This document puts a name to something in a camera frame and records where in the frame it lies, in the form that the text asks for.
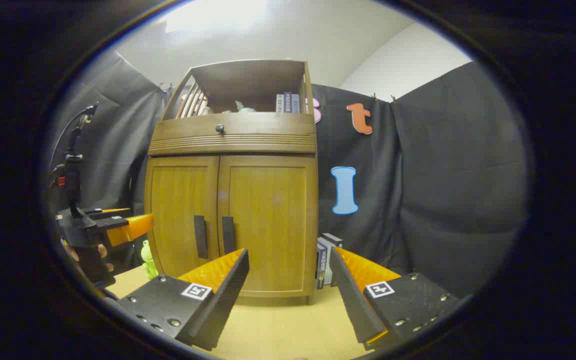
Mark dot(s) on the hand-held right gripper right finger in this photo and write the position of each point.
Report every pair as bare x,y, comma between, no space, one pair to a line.
350,300

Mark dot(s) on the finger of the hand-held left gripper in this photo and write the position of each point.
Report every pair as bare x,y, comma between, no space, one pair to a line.
128,229
110,212

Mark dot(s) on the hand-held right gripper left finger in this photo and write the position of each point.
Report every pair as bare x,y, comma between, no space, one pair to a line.
220,300

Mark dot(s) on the wooden shoe cabinet door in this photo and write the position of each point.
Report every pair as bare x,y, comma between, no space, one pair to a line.
178,215
273,225

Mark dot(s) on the wooden double-door shoe cabinet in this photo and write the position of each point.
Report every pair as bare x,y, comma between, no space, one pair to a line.
248,80

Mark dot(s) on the wooden cabinet drawer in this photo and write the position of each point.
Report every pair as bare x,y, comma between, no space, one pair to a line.
268,131

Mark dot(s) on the green frog plush toy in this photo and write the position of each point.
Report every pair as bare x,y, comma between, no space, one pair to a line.
148,260

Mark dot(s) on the light blue white box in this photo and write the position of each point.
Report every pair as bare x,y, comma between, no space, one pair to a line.
329,260

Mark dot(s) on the dark box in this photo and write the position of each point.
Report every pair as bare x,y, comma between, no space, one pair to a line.
334,239

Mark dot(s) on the black drawer knob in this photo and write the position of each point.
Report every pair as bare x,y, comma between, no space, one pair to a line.
220,129

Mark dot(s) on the black backdrop cloth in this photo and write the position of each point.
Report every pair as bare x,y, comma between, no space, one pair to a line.
443,175

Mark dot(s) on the pale green figurine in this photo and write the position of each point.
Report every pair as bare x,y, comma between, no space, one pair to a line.
244,107

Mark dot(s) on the grey book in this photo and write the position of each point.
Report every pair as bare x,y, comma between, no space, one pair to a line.
279,104

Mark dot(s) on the dark blue book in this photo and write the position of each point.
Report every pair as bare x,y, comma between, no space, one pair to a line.
288,102

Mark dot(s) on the light blue book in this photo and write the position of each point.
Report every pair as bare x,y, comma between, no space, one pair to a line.
296,103

